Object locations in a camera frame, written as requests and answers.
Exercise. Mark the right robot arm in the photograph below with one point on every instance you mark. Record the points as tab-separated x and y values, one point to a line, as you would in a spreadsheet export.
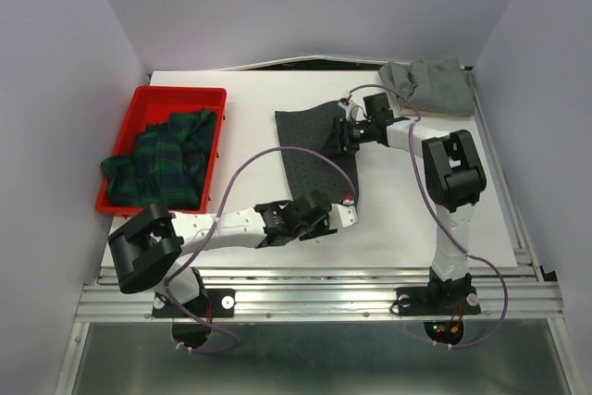
450	178

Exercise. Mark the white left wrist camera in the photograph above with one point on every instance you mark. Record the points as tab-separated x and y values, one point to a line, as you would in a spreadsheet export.
343	215

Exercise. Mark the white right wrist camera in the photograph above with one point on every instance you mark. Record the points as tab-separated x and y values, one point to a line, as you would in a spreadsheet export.
349	106

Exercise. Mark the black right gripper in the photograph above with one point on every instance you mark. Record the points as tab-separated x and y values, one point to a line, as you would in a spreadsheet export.
345	141

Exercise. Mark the grey dotted skirt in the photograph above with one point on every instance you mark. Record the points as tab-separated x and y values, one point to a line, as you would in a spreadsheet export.
306	164

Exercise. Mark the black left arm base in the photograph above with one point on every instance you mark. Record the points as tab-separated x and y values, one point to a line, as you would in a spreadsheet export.
216	303

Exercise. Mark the green plaid skirt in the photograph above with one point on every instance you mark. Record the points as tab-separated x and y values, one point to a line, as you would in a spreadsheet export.
168	164

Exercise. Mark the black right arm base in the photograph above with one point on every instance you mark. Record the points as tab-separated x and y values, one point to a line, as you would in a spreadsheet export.
426	301

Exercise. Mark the red plastic tray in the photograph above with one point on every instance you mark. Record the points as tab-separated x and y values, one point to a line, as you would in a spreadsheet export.
152	105

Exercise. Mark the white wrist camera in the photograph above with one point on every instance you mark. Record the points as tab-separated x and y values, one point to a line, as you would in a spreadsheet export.
343	215
349	106

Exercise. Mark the folded pink patterned skirt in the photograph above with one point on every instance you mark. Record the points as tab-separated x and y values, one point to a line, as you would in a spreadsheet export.
409	112

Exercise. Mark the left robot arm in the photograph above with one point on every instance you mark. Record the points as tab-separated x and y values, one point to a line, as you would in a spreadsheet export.
145	250

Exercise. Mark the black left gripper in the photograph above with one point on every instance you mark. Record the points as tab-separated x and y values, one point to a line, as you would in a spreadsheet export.
321	228

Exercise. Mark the folded light grey skirt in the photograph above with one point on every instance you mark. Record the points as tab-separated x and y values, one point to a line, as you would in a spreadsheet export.
443	88

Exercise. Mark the aluminium frame rail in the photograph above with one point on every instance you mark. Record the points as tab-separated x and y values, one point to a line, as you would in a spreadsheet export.
312	294

